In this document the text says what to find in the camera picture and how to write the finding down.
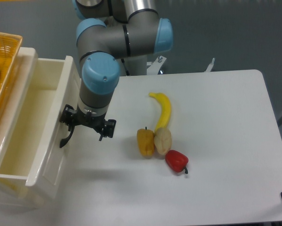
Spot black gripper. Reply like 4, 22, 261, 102
59, 105, 116, 141

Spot black top drawer handle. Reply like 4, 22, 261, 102
59, 126, 75, 148

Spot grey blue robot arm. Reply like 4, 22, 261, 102
59, 0, 173, 138

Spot white drawer cabinet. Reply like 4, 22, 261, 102
0, 48, 64, 207

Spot yellow toy bell pepper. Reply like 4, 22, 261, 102
137, 127, 155, 158

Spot cream toy garlic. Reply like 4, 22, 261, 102
154, 128, 172, 155

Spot yellow toy banana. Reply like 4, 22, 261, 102
148, 92, 172, 132

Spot red toy bell pepper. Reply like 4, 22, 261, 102
165, 150, 189, 174

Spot yellow woven basket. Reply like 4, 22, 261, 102
0, 32, 23, 116

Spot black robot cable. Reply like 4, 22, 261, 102
121, 58, 131, 76

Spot white right clamp bracket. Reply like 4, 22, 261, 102
205, 58, 215, 73

